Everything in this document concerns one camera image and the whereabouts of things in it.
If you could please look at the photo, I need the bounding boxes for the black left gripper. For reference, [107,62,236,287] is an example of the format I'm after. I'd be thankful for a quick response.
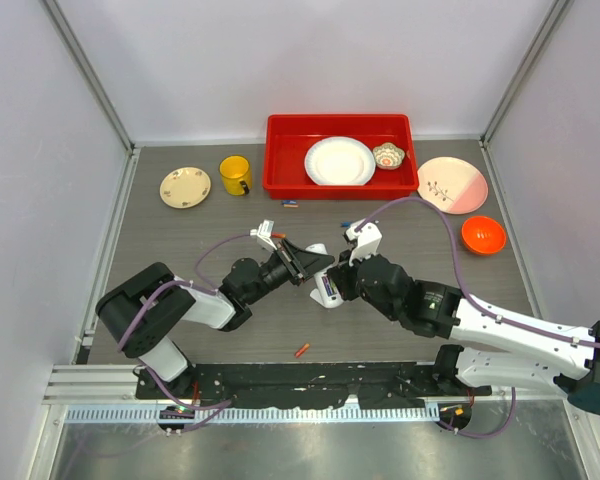
[246,239,334,305]

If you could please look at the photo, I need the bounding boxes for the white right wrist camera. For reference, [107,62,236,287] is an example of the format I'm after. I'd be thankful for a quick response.
[344,220,382,266]

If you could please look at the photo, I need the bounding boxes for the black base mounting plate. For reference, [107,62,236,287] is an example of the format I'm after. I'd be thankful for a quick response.
[166,362,492,410]

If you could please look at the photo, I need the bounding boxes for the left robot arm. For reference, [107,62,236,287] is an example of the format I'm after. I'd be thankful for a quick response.
[95,239,335,399]

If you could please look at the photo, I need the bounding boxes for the yellow mug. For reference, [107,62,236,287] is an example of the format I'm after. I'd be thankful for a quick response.
[219,155,252,196]

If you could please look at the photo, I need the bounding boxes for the red plastic bin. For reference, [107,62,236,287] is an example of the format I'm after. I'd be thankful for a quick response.
[262,113,419,200]

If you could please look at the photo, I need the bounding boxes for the red orange battery near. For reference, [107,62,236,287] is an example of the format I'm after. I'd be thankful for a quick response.
[294,343,310,358]

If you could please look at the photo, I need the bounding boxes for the patterned small bowl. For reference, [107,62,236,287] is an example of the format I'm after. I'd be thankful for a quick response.
[372,142,406,170]

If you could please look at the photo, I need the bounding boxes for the white remote control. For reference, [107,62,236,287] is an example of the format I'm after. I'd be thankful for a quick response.
[310,264,344,309]

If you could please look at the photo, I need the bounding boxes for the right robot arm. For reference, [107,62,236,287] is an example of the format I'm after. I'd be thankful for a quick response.
[327,255,600,416]

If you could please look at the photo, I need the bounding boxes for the pink white plate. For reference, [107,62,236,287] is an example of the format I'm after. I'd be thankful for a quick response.
[417,157,489,215]

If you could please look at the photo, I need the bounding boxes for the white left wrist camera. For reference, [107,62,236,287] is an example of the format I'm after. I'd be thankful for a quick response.
[249,219,276,252]

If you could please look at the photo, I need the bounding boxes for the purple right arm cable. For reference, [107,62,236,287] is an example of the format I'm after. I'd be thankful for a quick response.
[354,196,600,351]

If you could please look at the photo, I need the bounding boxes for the cream floral plate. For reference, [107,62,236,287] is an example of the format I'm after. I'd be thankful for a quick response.
[159,167,211,209]

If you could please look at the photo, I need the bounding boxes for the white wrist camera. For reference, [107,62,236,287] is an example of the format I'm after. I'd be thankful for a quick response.
[249,219,276,252]
[344,220,382,266]

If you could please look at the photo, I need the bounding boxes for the purple blue battery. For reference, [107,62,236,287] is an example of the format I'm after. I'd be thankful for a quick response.
[322,276,331,297]

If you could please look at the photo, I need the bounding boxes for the white slotted cable duct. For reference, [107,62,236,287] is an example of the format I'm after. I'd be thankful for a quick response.
[64,402,439,424]

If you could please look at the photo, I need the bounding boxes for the white paper plate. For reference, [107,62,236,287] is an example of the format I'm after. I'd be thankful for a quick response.
[304,136,376,186]

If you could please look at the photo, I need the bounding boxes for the orange plastic bowl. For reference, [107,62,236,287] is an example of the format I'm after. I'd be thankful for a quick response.
[461,216,507,256]

